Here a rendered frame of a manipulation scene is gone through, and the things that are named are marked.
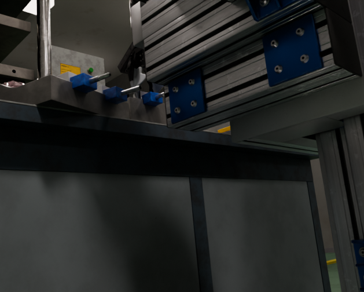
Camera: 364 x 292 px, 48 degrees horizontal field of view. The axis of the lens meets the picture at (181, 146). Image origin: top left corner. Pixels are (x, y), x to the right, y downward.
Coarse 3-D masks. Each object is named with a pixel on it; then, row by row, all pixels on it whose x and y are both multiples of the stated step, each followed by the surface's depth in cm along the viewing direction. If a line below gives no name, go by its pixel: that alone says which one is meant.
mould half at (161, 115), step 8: (136, 104) 112; (144, 104) 114; (160, 104) 118; (136, 112) 111; (144, 112) 113; (152, 112) 115; (160, 112) 117; (144, 120) 112; (152, 120) 114; (160, 120) 116
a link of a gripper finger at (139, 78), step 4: (140, 68) 115; (136, 72) 116; (140, 72) 114; (136, 76) 115; (140, 76) 113; (144, 76) 112; (136, 80) 114; (140, 80) 113; (144, 80) 112; (132, 84) 114; (136, 84) 114; (140, 84) 113; (136, 92) 114; (136, 96) 114
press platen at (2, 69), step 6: (0, 66) 172; (6, 66) 174; (12, 66) 176; (0, 72) 171; (6, 72) 173; (12, 72) 175; (18, 72) 177; (24, 72) 179; (30, 72) 181; (12, 78) 177; (18, 78) 177; (24, 78) 178; (30, 78) 180
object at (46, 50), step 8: (40, 0) 185; (48, 0) 187; (40, 8) 185; (48, 8) 186; (40, 16) 184; (48, 16) 185; (40, 24) 183; (48, 24) 184; (40, 32) 182; (48, 32) 183; (40, 40) 181; (48, 40) 182; (40, 48) 180; (48, 48) 182; (40, 56) 180; (48, 56) 181; (40, 64) 179; (48, 64) 180; (40, 72) 178; (48, 72) 179
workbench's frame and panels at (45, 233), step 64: (0, 128) 83; (64, 128) 89; (128, 128) 99; (0, 192) 80; (64, 192) 90; (128, 192) 101; (192, 192) 116; (256, 192) 136; (0, 256) 78; (64, 256) 86; (128, 256) 97; (192, 256) 111; (256, 256) 129; (320, 256) 154
